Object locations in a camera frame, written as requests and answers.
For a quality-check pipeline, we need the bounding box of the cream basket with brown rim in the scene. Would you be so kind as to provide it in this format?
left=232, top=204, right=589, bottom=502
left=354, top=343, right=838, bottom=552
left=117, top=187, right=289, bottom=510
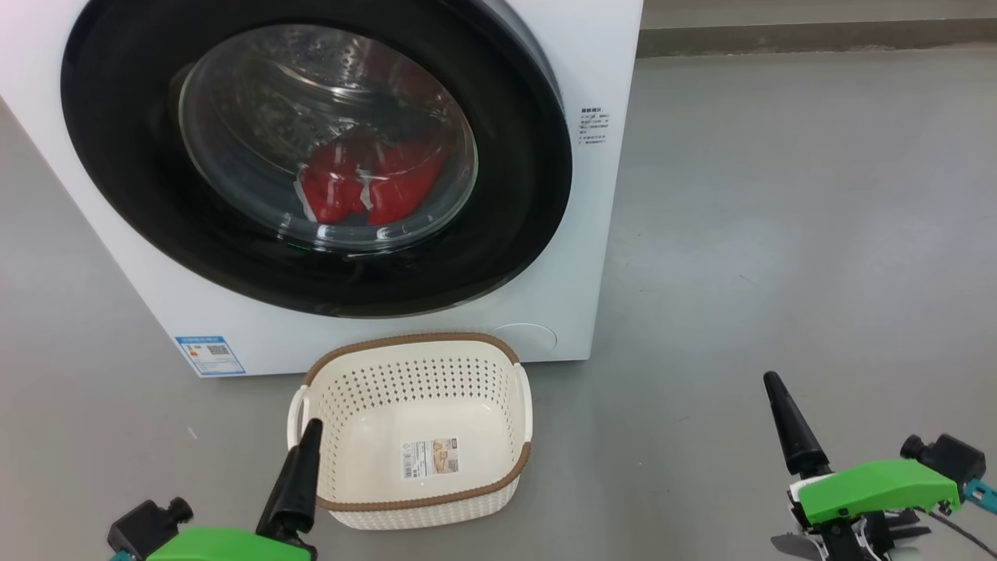
left=287, top=333, right=534, bottom=531

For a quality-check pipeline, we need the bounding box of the blue energy label sticker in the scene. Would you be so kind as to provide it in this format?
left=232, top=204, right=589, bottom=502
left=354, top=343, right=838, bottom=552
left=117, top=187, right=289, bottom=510
left=175, top=336, right=246, bottom=377

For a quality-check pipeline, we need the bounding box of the grey skirting board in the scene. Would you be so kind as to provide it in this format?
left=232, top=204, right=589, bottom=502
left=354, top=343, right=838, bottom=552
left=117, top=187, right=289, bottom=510
left=637, top=17, right=997, bottom=59

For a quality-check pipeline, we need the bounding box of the red and white garment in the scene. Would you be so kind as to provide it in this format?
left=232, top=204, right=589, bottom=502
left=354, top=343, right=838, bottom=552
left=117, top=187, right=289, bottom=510
left=298, top=139, right=451, bottom=227

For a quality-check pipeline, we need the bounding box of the white front-load washing machine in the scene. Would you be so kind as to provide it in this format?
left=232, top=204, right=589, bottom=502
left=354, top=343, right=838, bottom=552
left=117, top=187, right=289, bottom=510
left=0, top=0, right=645, bottom=379

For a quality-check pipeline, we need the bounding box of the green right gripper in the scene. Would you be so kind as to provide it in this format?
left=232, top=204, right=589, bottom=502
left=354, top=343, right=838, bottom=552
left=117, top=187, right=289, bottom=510
left=763, top=372, right=961, bottom=561

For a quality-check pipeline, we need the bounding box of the right cable with teal connector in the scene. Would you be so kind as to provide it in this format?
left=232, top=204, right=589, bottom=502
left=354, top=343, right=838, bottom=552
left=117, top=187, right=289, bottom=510
left=927, top=479, right=997, bottom=559

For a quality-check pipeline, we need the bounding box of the small printed text label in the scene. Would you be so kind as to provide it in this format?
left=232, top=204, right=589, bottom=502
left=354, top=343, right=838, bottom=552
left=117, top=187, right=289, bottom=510
left=578, top=108, right=611, bottom=146

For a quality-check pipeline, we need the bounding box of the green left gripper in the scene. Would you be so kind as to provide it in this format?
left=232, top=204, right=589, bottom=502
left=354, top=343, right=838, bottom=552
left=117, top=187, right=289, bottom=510
left=144, top=418, right=324, bottom=561

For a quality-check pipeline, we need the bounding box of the stainless steel washing machine drum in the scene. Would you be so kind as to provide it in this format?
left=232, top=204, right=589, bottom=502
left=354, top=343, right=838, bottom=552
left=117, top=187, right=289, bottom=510
left=181, top=23, right=477, bottom=250

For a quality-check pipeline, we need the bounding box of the round white filter cover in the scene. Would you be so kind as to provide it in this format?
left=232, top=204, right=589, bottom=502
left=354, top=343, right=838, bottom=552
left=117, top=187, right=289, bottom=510
left=489, top=323, right=558, bottom=353

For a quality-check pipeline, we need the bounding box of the black round washer door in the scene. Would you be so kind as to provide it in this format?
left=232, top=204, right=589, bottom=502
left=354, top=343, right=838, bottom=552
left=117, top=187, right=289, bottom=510
left=61, top=0, right=573, bottom=319

